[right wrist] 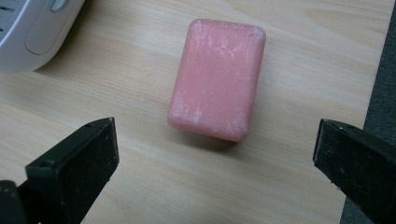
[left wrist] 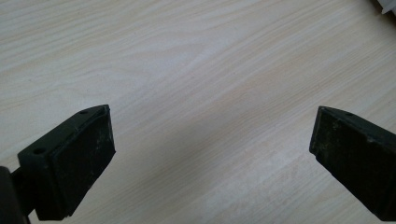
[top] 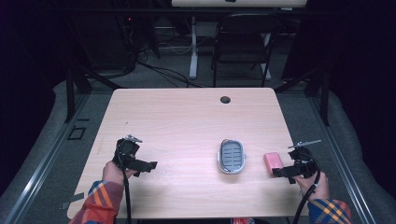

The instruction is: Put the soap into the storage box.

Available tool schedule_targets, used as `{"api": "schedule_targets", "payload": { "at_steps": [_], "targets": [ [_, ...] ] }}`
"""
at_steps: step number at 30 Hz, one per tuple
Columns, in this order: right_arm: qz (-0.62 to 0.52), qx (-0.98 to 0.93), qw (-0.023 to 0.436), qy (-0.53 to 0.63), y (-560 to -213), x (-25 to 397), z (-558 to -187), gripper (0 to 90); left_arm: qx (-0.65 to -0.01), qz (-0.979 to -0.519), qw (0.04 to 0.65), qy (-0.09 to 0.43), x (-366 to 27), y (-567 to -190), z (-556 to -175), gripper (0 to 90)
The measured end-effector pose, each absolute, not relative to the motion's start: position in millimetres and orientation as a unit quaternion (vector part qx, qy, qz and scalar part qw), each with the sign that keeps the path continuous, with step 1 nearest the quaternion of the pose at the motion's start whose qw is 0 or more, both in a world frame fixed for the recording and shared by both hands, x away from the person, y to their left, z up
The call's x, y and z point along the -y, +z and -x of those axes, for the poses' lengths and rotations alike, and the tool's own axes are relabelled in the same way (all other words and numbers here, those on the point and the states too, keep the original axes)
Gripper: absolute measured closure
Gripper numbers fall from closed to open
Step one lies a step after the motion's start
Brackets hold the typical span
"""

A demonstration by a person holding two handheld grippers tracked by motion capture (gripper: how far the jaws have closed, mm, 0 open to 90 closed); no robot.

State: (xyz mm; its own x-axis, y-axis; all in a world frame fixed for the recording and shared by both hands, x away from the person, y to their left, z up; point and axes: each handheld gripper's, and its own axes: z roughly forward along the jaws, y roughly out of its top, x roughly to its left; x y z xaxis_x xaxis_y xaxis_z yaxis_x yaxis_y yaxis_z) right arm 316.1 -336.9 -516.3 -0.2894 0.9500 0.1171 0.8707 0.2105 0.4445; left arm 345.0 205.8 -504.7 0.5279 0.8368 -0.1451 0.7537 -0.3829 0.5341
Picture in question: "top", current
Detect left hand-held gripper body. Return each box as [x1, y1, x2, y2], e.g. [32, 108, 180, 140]
[112, 133, 148, 174]

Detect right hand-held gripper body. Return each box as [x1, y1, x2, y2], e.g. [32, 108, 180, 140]
[287, 139, 322, 180]

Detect pink soap bar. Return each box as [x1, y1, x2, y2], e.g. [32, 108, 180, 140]
[262, 151, 285, 175]

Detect person's right hand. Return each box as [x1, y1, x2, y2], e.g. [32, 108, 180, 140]
[292, 172, 331, 203]

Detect person's left hand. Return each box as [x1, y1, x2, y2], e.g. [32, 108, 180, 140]
[102, 160, 129, 187]

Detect grey oval soap dish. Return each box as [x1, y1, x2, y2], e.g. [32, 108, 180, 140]
[216, 138, 248, 175]

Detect grey tape strip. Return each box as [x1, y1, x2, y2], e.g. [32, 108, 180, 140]
[58, 191, 86, 211]

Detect white desk with legs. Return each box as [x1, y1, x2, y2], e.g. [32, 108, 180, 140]
[170, 0, 308, 80]

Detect black folding chair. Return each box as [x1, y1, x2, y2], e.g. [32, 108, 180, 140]
[210, 12, 284, 89]

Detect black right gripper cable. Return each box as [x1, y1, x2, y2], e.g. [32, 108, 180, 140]
[291, 150, 322, 224]

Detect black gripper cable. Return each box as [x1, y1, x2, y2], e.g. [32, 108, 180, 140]
[122, 169, 133, 224]
[291, 150, 322, 224]

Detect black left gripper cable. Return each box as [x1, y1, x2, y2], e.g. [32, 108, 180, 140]
[122, 169, 133, 224]

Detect aluminium floor rail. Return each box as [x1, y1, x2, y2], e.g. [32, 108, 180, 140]
[0, 92, 92, 224]
[306, 95, 379, 224]

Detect black metal frame stand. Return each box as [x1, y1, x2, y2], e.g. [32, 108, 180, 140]
[274, 65, 332, 127]
[63, 65, 123, 124]

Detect black floor cables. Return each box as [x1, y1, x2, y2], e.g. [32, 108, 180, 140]
[124, 18, 213, 90]

